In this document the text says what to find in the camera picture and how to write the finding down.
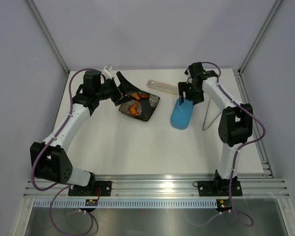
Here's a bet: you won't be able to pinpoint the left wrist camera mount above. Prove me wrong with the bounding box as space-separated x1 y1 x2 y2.
101 64 112 79

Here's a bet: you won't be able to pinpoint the left aluminium frame post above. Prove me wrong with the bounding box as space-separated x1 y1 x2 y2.
25 0 70 76

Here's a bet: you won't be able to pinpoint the aluminium rail front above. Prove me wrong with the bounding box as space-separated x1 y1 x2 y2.
23 174 290 199

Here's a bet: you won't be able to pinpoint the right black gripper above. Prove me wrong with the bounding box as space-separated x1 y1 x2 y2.
177 81 204 105

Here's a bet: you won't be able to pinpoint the aluminium rail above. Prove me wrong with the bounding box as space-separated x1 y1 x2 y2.
23 174 290 199
233 69 275 178

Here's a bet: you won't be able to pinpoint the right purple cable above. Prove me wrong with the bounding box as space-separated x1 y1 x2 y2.
190 61 266 227

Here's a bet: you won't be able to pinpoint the left circuit board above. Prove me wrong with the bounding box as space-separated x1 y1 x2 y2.
85 199 98 207

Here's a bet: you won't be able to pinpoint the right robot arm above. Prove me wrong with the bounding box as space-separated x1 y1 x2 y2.
178 62 253 197

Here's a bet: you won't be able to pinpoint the metal tongs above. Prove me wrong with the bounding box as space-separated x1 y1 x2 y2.
202 98 221 131

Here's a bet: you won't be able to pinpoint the right side aluminium rail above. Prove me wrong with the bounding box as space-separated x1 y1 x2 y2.
233 69 275 178

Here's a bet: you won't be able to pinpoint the black floral square plate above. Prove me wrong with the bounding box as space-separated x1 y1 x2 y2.
118 91 160 122

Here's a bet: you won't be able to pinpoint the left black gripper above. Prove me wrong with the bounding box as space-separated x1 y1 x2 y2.
95 72 140 106

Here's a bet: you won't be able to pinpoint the white slotted cable duct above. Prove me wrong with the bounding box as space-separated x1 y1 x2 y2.
34 199 217 208

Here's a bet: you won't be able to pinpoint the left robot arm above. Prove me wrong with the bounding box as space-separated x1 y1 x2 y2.
30 66 140 196

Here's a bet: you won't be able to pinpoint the blue lunch box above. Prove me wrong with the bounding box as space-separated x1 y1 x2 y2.
171 122 189 130

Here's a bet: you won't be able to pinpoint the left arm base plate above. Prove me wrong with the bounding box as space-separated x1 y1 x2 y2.
68 180 112 197

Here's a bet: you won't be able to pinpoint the circuit board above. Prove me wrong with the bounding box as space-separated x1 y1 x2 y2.
216 200 232 212
85 199 98 207

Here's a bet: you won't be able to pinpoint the right aluminium frame post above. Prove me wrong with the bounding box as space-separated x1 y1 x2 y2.
238 0 284 75

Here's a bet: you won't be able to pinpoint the fried chicken piece lower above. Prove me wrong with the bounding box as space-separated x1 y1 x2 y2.
129 100 141 117

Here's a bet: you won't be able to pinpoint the right circuit board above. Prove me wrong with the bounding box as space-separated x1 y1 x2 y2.
216 200 232 212

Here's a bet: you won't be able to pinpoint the aluminium frame post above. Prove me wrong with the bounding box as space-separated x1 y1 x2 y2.
25 0 70 76
238 0 284 75

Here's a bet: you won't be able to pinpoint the fried chicken wing top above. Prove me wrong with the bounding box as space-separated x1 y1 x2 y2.
130 93 149 100

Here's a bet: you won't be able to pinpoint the blue lunch box lid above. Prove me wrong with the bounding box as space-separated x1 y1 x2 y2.
170 99 194 124

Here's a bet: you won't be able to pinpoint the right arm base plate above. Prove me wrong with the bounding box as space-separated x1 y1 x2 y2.
197 180 243 197

